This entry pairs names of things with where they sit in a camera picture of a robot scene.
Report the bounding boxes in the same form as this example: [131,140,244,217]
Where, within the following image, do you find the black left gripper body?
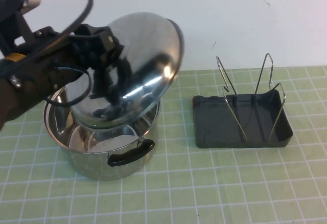
[27,25,86,94]

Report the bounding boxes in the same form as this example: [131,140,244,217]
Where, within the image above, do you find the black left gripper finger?
[67,23,121,69]
[89,66,114,100]

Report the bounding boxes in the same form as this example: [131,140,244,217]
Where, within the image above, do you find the stainless steel lid black knob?
[66,11,185,126]

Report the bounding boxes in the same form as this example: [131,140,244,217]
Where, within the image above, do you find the green white checked tablecloth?
[0,65,327,224]

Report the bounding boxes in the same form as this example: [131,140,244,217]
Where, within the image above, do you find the thin black cable loop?
[43,64,93,105]

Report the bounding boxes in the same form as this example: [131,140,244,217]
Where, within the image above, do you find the thick black cable loop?
[0,0,94,69]

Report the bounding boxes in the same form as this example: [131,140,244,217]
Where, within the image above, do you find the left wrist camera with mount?
[0,0,55,54]

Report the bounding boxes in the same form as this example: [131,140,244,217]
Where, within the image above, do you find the stainless steel pot black handles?
[43,84,161,181]

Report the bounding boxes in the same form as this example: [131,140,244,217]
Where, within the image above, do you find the dark grey wire lid rack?
[192,53,294,150]

